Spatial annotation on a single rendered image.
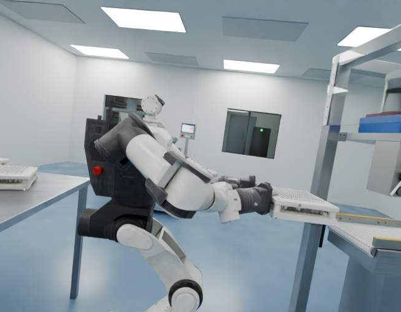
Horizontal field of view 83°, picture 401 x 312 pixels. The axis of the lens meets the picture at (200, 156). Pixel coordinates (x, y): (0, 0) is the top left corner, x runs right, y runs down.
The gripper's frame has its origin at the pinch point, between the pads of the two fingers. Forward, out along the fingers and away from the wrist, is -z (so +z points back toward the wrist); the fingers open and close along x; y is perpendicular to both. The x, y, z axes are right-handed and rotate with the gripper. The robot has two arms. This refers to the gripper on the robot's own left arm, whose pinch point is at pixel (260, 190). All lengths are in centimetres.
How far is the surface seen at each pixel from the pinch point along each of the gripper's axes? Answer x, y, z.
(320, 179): -6.0, -15.9, -31.4
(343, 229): 14.9, -6.2, -40.4
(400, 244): 12, 9, -53
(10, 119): -11, -311, 447
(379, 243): 12.5, 10.9, -44.7
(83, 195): 26, -35, 106
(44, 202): 16, 11, 95
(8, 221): 16, 31, 91
